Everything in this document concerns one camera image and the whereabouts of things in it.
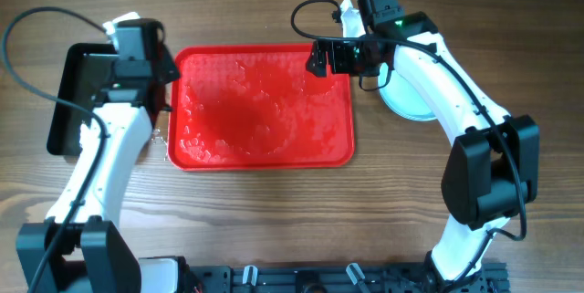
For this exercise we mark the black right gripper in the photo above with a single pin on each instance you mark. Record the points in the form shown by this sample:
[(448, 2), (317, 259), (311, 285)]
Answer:
[(338, 65)]

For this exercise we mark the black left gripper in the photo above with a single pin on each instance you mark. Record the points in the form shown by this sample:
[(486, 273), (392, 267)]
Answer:
[(169, 66)]

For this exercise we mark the white plate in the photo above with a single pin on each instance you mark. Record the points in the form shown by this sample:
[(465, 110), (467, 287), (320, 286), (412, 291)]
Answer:
[(401, 97)]

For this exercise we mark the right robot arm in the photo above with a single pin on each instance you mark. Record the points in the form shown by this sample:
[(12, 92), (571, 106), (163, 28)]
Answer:
[(492, 169)]

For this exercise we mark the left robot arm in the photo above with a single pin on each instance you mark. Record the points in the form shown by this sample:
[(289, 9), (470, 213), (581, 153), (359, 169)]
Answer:
[(108, 102)]

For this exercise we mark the red serving tray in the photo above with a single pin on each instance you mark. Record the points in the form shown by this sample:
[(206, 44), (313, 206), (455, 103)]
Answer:
[(255, 107)]

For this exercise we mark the black water tray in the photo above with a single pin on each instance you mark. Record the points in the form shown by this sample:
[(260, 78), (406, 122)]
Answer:
[(87, 67)]

